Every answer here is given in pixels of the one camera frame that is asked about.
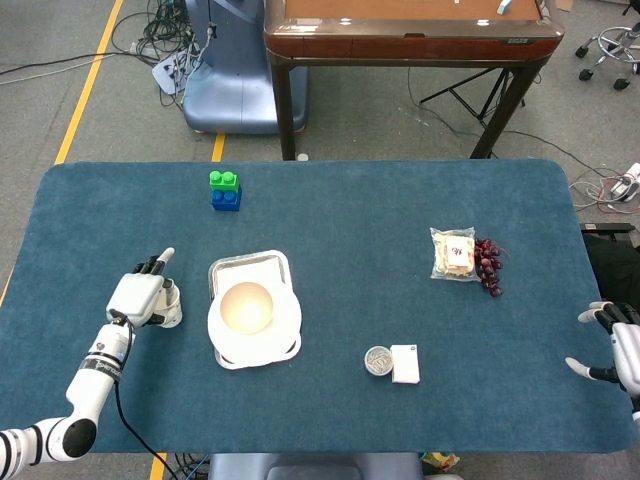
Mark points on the blue felt table cover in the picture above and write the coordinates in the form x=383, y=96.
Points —
x=350, y=225

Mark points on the beige bowl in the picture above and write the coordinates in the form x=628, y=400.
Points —
x=247, y=307

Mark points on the clear round paper clip tub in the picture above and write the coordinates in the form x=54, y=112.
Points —
x=378, y=361

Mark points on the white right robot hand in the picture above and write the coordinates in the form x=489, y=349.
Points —
x=625, y=350

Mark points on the grey blue own robot base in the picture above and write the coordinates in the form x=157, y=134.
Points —
x=310, y=467

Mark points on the silver metal tray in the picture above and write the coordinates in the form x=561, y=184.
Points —
x=280, y=262

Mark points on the blue toy building block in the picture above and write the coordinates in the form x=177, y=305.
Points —
x=227, y=201

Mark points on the dark red grape bunch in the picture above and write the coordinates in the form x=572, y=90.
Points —
x=487, y=270

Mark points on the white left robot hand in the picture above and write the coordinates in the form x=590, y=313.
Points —
x=135, y=297

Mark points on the brown mahjong table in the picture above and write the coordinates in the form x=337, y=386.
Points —
x=400, y=47

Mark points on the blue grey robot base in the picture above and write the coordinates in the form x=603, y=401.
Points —
x=235, y=90

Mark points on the white power strip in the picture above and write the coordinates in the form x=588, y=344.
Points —
x=625, y=185

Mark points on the black tripod stand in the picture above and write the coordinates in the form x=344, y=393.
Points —
x=465, y=84

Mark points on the white pink small box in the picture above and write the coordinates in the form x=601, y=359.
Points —
x=405, y=365

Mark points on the yellow patterned bag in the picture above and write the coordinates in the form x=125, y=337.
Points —
x=440, y=461

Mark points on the white floor socket board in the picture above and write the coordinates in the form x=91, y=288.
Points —
x=165, y=75

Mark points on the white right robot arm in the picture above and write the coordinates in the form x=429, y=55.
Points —
x=636, y=412

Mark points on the white floral paper cup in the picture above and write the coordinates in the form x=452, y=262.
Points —
x=174, y=310

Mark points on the white round plate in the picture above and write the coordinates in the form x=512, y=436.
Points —
x=287, y=325

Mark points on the green toy building block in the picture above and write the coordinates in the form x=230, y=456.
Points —
x=224, y=182

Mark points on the clear bag of snacks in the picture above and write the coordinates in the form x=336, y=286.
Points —
x=452, y=255

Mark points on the black equipment beside table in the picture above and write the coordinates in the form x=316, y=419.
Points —
x=615, y=265

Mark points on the chrome office chair base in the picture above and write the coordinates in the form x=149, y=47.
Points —
x=621, y=84

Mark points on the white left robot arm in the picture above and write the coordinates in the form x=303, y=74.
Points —
x=95, y=380

